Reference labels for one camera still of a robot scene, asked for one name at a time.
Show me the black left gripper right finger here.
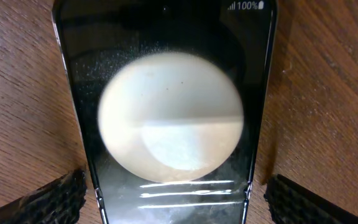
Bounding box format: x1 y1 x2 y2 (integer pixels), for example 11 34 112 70
264 174 358 224

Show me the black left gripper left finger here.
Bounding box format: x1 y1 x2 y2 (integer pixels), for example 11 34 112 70
0 169 87 224

